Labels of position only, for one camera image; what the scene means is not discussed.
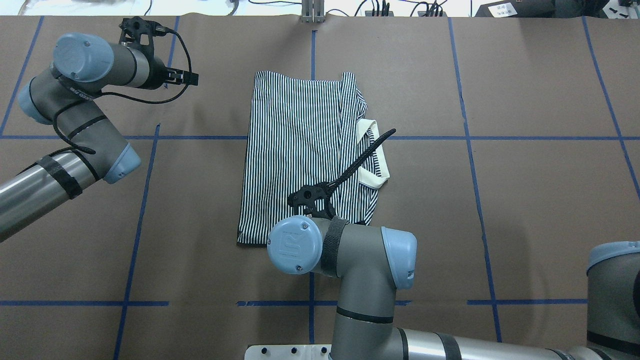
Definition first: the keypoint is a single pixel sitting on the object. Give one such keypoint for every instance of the black box with white label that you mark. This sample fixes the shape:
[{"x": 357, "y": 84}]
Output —
[{"x": 523, "y": 9}]

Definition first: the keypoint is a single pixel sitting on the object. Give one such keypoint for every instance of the aluminium frame post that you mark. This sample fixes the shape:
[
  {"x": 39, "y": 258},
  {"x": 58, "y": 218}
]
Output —
[{"x": 312, "y": 11}]

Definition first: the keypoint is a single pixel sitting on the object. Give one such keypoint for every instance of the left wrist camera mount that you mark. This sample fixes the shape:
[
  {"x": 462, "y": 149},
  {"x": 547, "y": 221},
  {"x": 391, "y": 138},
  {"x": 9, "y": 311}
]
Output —
[{"x": 137, "y": 33}]

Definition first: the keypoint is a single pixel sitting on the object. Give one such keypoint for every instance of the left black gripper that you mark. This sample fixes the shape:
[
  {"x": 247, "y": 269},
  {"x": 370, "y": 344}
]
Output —
[{"x": 158, "y": 75}]

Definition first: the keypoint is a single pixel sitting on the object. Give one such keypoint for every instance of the navy white striped polo shirt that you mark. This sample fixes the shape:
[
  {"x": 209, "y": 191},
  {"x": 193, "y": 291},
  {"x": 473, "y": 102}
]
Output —
[{"x": 301, "y": 132}]

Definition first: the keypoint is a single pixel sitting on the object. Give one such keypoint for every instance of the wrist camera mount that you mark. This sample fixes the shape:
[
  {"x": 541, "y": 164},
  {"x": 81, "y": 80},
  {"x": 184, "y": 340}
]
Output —
[
  {"x": 314, "y": 200},
  {"x": 137, "y": 33}
]

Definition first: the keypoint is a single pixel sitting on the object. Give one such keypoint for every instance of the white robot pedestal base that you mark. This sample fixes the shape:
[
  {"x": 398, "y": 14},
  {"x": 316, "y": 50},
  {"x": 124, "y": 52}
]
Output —
[{"x": 288, "y": 352}]

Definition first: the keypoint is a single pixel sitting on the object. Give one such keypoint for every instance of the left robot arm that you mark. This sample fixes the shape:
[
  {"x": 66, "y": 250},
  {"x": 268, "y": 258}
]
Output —
[{"x": 63, "y": 97}]

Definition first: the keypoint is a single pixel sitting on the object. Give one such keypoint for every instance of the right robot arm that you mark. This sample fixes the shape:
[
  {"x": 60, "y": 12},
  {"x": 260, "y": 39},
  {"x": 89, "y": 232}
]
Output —
[{"x": 374, "y": 263}]

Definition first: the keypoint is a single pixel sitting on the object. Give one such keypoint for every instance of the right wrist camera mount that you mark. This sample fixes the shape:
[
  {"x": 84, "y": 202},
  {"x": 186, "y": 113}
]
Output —
[{"x": 314, "y": 200}]

